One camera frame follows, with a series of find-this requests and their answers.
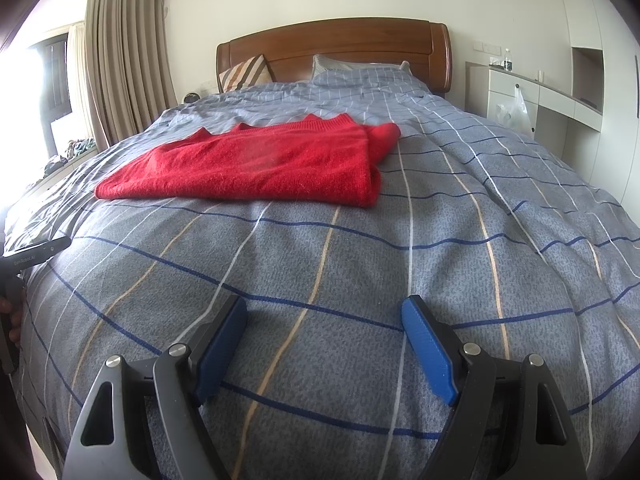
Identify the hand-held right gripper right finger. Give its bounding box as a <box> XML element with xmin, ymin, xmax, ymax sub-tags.
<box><xmin>401</xmin><ymin>295</ymin><xmax>588</xmax><ymax>480</ymax></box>

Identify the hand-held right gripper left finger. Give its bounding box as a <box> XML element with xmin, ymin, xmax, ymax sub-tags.
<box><xmin>62</xmin><ymin>294</ymin><xmax>248</xmax><ymax>480</ymax></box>

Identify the striped pillow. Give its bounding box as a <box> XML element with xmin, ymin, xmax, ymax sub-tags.
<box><xmin>220</xmin><ymin>54</ymin><xmax>275</xmax><ymax>93</ymax></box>

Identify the wooden headboard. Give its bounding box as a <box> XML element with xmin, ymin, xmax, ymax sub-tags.
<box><xmin>216</xmin><ymin>18</ymin><xmax>453</xmax><ymax>97</ymax></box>

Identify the grey pillow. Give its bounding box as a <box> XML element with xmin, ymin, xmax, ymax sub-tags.
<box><xmin>312</xmin><ymin>54</ymin><xmax>412</xmax><ymax>81</ymax></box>

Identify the person's left hand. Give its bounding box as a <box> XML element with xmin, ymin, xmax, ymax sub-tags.
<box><xmin>0</xmin><ymin>297</ymin><xmax>23</xmax><ymax>347</ymax></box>

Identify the beige curtain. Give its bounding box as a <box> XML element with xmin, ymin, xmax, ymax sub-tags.
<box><xmin>67</xmin><ymin>0</ymin><xmax>176</xmax><ymax>148</ymax></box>

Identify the white desk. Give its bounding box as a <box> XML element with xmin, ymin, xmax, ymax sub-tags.
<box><xmin>465</xmin><ymin>60</ymin><xmax>606</xmax><ymax>142</ymax></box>

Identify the clear plastic bag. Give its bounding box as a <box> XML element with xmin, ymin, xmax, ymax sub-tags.
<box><xmin>495</xmin><ymin>85</ymin><xmax>531</xmax><ymax>136</ymax></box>

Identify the red knit sweater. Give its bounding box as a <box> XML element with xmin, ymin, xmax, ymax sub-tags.
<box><xmin>95</xmin><ymin>114</ymin><xmax>402</xmax><ymax>209</ymax></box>

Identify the grey plaid duvet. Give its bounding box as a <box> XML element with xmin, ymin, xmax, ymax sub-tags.
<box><xmin>5</xmin><ymin>67</ymin><xmax>640</xmax><ymax>480</ymax></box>

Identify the pile of windowsill clutter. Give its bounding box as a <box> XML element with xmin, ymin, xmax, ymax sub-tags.
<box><xmin>42</xmin><ymin>137</ymin><xmax>98</xmax><ymax>177</ymax></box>

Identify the white wardrobe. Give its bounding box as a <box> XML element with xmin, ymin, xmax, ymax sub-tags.
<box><xmin>552</xmin><ymin>0</ymin><xmax>640</xmax><ymax>206</ymax></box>

